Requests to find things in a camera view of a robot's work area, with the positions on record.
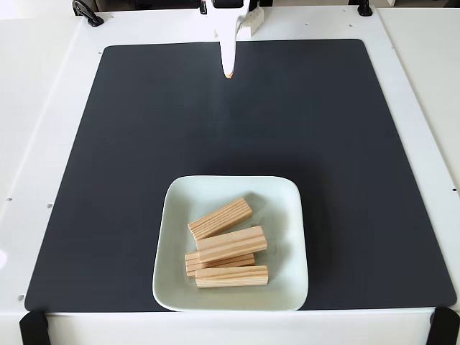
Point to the grooved wooden block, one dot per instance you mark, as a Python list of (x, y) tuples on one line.
[(233, 244), (221, 219), (233, 276), (192, 264)]

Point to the pale green square plate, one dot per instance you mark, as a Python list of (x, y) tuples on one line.
[(284, 230)]

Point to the small black base clamp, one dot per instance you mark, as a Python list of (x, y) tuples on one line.
[(203, 6)]

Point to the large black table clamp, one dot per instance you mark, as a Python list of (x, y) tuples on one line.
[(96, 21)]

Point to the small black table clamp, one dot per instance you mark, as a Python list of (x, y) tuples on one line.
[(364, 9)]

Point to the black rubber mat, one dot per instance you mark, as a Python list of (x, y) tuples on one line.
[(108, 179)]

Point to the black corner bracket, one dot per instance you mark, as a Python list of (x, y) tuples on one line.
[(445, 327), (34, 328)]

